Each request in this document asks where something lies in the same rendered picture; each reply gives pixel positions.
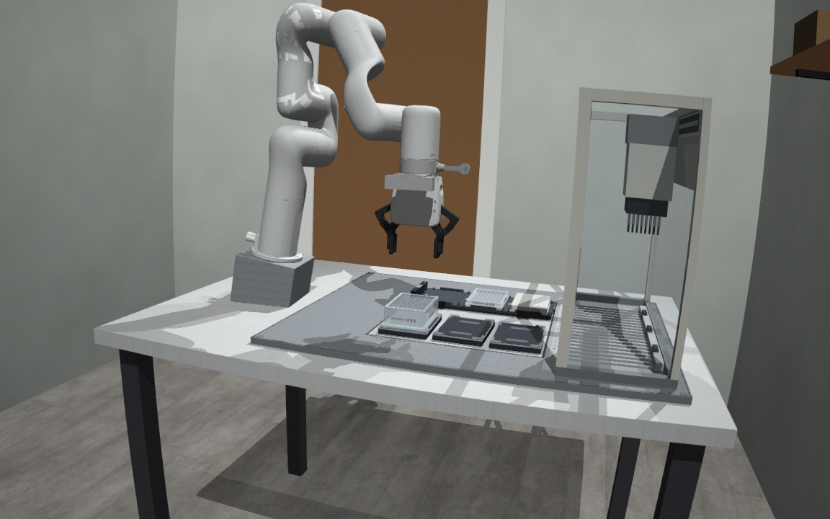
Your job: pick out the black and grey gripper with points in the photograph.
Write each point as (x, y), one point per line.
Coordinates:
(417, 208)

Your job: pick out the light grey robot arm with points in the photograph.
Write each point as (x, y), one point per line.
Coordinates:
(358, 39)

